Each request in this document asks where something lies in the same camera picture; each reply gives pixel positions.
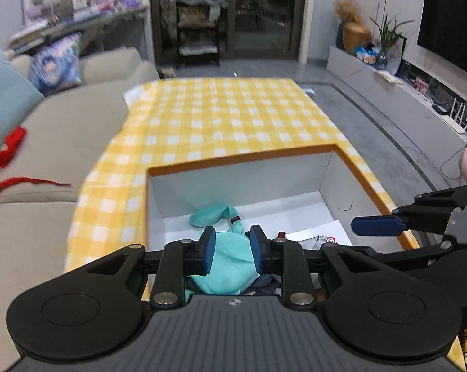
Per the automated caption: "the teal plush toy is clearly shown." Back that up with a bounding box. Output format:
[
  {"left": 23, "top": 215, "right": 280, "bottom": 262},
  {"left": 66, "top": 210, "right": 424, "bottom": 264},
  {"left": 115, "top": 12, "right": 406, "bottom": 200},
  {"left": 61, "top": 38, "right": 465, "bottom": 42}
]
[{"left": 189, "top": 204, "right": 258, "bottom": 296}]

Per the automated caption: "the white tissue pack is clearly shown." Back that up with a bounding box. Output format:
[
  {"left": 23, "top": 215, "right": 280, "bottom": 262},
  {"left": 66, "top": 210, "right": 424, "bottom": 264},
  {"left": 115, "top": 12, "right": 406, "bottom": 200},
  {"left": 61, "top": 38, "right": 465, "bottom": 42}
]
[{"left": 285, "top": 220, "right": 352, "bottom": 250}]

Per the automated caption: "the navy and pink cloth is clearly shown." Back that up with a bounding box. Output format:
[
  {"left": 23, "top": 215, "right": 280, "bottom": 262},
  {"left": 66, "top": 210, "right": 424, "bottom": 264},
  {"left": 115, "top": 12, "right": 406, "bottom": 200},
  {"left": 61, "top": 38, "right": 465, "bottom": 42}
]
[{"left": 241, "top": 275, "right": 281, "bottom": 296}]

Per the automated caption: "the orange cardboard box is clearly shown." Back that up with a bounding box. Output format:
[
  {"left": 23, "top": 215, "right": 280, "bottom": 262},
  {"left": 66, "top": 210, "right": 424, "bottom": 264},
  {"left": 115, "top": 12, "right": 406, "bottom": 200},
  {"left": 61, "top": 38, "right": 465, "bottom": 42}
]
[{"left": 145, "top": 144, "right": 418, "bottom": 253}]

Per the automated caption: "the white router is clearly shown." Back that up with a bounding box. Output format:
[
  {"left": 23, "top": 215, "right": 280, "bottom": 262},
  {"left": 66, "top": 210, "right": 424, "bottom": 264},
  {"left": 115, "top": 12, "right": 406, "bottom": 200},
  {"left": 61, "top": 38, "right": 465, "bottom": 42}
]
[{"left": 440, "top": 98, "right": 467, "bottom": 135}]

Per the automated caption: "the white tv cabinet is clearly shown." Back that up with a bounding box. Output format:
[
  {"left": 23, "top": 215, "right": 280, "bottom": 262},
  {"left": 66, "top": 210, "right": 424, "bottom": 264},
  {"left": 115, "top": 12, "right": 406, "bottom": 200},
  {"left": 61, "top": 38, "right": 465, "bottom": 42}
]
[{"left": 326, "top": 44, "right": 467, "bottom": 187}]

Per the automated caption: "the yellow checkered tablecloth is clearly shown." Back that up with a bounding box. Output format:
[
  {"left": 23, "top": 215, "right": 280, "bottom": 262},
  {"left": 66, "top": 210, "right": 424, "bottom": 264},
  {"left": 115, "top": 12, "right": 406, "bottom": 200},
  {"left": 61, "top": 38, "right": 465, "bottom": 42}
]
[{"left": 64, "top": 76, "right": 467, "bottom": 372}]

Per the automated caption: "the beige sofa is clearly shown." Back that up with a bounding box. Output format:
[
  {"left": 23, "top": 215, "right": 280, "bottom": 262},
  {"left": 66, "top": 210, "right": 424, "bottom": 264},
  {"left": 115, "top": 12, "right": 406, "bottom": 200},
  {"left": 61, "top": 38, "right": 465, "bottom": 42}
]
[{"left": 0, "top": 47, "right": 159, "bottom": 371}]

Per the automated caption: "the green potted plant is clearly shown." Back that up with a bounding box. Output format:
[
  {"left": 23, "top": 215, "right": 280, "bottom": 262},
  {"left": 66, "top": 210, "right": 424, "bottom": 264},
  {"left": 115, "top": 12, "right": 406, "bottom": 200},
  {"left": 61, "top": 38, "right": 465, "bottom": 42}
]
[{"left": 370, "top": 15, "right": 413, "bottom": 71}]

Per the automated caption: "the gold vase with dried flowers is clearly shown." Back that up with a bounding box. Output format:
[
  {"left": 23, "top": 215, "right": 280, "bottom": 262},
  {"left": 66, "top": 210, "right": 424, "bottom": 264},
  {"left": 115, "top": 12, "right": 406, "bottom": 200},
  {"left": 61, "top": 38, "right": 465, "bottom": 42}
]
[{"left": 334, "top": 0, "right": 371, "bottom": 54}]

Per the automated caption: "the black television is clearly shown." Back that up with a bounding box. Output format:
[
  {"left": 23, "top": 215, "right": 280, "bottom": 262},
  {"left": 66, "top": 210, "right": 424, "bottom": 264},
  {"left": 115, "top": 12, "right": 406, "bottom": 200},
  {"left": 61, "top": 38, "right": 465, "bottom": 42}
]
[{"left": 417, "top": 0, "right": 467, "bottom": 74}]

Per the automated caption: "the red ribbon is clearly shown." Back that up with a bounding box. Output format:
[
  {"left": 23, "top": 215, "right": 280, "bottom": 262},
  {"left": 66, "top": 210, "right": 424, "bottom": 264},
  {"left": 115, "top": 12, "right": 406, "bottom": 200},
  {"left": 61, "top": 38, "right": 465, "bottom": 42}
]
[{"left": 0, "top": 126, "right": 70, "bottom": 192}]

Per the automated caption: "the blue patterned cushion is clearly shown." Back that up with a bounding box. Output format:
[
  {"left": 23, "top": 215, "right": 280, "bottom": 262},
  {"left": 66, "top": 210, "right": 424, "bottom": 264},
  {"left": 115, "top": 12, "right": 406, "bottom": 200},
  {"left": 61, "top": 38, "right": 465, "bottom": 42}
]
[{"left": 29, "top": 33, "right": 82, "bottom": 97}]

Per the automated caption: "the light blue cushion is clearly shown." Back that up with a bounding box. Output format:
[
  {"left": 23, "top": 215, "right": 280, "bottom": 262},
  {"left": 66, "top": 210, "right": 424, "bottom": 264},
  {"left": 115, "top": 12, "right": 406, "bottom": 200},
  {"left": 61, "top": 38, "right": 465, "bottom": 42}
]
[{"left": 0, "top": 49, "right": 44, "bottom": 148}]

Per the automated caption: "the black shelf rack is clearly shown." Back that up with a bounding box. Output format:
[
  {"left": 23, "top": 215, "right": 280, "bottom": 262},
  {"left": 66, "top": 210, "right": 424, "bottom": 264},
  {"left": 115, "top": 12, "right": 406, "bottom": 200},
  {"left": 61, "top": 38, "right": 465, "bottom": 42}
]
[{"left": 174, "top": 0, "right": 226, "bottom": 65}]

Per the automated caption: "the cluttered side desk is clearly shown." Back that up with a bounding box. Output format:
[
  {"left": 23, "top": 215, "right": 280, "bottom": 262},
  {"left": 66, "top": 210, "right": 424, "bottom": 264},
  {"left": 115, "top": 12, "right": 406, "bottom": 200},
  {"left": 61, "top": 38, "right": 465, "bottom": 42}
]
[{"left": 8, "top": 0, "right": 147, "bottom": 55}]

